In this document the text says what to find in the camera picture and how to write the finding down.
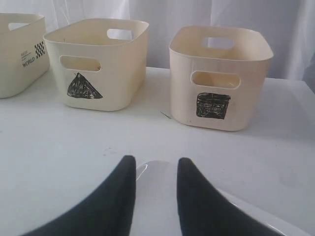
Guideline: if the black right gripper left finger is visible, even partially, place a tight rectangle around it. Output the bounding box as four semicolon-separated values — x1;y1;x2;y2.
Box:
27;155;136;236

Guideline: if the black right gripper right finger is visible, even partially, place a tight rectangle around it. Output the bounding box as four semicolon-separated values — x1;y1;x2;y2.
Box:
177;157;278;236

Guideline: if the white square plate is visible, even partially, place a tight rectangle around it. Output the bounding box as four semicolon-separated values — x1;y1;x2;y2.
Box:
129;161;307;236

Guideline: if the cream bin with square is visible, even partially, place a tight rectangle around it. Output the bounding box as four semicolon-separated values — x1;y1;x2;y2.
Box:
169;26;274;131

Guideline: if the cream bin with triangle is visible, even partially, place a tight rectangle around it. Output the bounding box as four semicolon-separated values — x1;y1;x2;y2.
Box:
43;18;149;111

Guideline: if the cream bin with circle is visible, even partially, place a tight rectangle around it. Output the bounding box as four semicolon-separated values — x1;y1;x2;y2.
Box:
0;13;50;98

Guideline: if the white backdrop curtain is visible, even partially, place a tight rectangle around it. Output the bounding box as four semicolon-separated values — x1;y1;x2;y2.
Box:
0;0;315;89

